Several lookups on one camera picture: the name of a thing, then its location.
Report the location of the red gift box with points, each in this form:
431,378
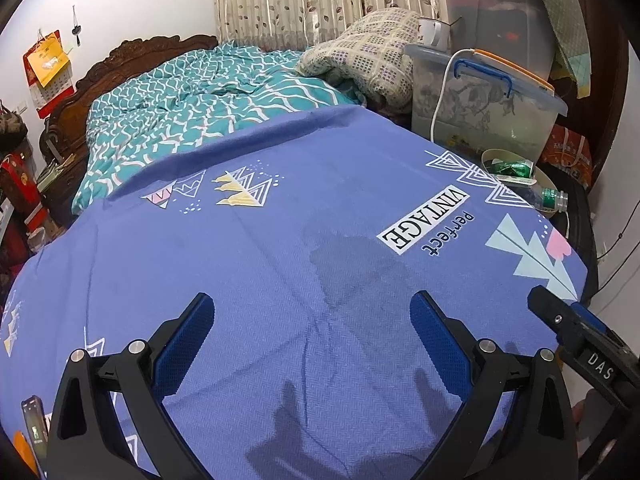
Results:
20,185

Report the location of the teal patterned duvet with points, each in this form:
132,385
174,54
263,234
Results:
200,95

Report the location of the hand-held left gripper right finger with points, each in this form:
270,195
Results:
440,345

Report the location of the green snack packet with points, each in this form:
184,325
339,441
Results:
517,167

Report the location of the white mug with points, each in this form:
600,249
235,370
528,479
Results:
432,34

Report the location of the round white waste bin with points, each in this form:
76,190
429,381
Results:
542,176

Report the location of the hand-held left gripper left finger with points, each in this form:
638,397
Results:
182,355

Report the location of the green patterned cloth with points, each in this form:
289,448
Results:
555,5

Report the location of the carved wooden headboard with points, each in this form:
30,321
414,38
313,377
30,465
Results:
130,50

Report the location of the red printed bag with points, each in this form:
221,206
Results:
570,152

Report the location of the orange disc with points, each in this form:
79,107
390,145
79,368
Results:
22,452

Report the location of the clear plastic bottle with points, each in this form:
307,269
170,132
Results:
547,199

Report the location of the black wall hanging ornament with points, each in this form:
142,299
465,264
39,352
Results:
76,30

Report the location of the large clear storage box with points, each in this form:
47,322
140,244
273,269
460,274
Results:
500,15

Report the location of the red and yellow wall calendar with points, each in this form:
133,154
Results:
47,60

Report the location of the beige leaf-patterned curtain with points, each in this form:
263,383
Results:
300,0

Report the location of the clear box with orange lid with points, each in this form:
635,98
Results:
490,110

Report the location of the blue printed bedsheet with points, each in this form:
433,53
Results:
300,200

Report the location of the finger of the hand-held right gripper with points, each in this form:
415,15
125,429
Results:
557,317

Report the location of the beige checked quilt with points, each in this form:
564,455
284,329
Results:
370,55

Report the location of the dark brown bag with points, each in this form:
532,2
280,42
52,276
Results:
10,125

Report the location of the black smartphone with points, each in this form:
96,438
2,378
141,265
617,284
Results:
35,430

